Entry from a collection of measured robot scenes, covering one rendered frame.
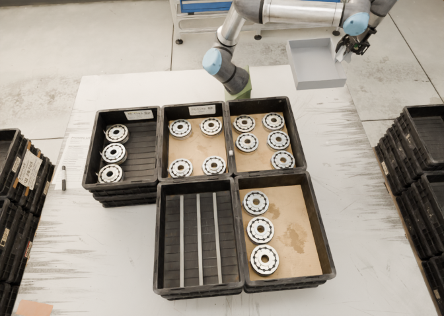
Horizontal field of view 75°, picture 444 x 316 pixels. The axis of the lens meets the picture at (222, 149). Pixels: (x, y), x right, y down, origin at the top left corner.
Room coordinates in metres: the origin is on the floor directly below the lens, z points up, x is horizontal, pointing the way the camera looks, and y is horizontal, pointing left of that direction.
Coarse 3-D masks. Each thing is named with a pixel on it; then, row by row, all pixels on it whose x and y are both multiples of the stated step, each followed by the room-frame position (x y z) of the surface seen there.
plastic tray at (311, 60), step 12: (288, 48) 1.10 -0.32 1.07; (300, 48) 1.13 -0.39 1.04; (312, 48) 1.13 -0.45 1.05; (324, 48) 1.12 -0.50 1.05; (300, 60) 1.05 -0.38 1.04; (312, 60) 1.05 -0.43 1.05; (324, 60) 1.04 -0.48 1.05; (300, 72) 0.98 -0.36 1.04; (312, 72) 0.97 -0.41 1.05; (324, 72) 0.97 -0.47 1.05; (336, 72) 0.96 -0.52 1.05; (300, 84) 0.87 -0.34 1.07; (312, 84) 0.87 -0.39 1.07; (324, 84) 0.87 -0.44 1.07; (336, 84) 0.87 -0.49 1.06
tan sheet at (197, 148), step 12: (192, 120) 0.90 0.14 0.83; (192, 132) 0.83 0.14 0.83; (180, 144) 0.76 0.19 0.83; (192, 144) 0.76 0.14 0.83; (204, 144) 0.76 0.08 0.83; (216, 144) 0.75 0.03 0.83; (168, 156) 0.70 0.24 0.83; (180, 156) 0.70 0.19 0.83; (192, 156) 0.69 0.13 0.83; (204, 156) 0.69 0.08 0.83; (168, 168) 0.64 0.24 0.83
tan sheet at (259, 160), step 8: (280, 112) 0.93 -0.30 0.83; (232, 120) 0.89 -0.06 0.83; (256, 120) 0.88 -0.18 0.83; (232, 128) 0.84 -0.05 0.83; (256, 128) 0.84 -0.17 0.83; (256, 136) 0.79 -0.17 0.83; (264, 136) 0.79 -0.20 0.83; (264, 144) 0.74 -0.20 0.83; (256, 152) 0.70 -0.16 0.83; (264, 152) 0.70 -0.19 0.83; (272, 152) 0.70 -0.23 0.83; (240, 160) 0.66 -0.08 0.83; (248, 160) 0.66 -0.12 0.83; (256, 160) 0.66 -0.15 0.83; (264, 160) 0.66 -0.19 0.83; (240, 168) 0.62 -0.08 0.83; (248, 168) 0.62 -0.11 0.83; (256, 168) 0.62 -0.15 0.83; (264, 168) 0.62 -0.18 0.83
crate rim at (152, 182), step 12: (120, 108) 0.91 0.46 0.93; (132, 108) 0.91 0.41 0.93; (144, 108) 0.90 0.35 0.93; (96, 120) 0.84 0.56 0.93; (156, 144) 0.70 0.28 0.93; (156, 156) 0.64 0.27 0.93; (156, 168) 0.58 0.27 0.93; (84, 180) 0.54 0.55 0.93; (132, 180) 0.53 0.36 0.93; (144, 180) 0.53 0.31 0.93; (156, 180) 0.53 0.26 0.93
